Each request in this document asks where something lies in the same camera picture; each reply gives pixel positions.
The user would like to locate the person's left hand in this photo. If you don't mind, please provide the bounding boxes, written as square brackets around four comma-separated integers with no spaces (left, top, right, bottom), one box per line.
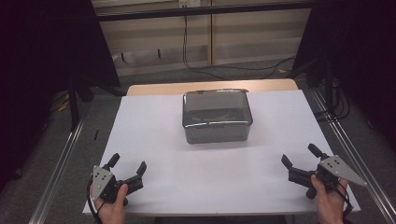
[94,183,129,224]

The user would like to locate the wooden table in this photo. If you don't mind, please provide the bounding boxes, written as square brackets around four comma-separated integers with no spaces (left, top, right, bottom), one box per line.
[125,77,300,97]

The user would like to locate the beige wooden cabinet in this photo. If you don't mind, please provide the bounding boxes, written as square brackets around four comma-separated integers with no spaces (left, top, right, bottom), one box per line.
[98,7,312,77]

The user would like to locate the long black floor cable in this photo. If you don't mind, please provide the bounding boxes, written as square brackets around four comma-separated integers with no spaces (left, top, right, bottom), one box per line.
[181,15,297,80]

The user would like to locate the black horizontal bar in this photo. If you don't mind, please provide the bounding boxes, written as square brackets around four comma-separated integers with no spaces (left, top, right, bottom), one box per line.
[96,2,313,22]

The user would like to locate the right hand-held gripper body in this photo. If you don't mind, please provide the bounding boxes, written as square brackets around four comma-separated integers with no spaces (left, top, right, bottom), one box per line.
[288,154,368,200]

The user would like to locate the white table sheet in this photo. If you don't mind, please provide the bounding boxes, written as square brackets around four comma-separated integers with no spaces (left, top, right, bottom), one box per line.
[82,90,361,217]

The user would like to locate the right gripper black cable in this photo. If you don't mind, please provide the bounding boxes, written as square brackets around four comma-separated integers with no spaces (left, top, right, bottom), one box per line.
[336,182,355,224]

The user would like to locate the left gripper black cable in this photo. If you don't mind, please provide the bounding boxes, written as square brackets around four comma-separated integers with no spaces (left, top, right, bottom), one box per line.
[86,177,104,224]

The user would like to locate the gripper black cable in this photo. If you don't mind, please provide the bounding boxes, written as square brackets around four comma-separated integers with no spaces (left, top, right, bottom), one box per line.
[86,177,104,224]
[336,182,355,224]

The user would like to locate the white wall socket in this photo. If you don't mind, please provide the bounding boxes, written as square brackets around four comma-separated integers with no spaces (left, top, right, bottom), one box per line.
[177,0,202,8]

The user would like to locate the bundle of black cables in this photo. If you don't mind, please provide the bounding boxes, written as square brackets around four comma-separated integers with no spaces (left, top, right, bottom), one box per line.
[313,78,351,123]

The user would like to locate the black curtain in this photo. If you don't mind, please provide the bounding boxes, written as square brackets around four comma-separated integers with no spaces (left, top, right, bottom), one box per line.
[291,0,396,152]
[0,0,121,190]

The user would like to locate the black metal stand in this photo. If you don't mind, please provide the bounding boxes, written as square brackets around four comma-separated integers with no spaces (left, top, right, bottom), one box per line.
[66,76,80,132]

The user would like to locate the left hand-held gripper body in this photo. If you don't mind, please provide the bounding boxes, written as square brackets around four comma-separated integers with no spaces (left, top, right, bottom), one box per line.
[90,165,145,207]

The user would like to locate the metal floor rail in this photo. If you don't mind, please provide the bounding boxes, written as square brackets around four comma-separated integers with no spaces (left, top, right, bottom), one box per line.
[27,116,87,224]
[311,89,396,224]

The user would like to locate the person's right hand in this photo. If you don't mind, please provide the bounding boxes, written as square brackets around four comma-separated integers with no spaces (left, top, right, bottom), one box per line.
[310,174,349,224]

